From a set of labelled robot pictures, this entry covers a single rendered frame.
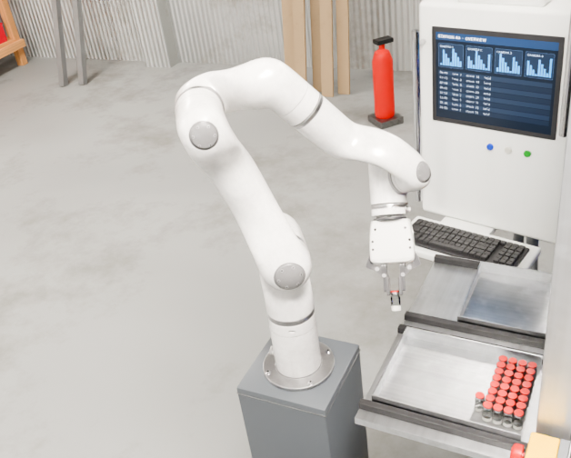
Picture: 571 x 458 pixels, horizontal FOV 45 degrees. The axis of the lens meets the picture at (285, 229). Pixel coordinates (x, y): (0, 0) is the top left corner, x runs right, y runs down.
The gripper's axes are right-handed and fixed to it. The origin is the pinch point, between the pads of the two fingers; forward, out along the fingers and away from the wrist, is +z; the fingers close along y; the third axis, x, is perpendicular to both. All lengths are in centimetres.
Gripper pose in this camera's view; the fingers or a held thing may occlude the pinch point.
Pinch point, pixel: (394, 285)
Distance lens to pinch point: 158.2
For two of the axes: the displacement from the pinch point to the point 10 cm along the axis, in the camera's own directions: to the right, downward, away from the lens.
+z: 0.6, 10.0, -0.4
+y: -9.7, 0.7, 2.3
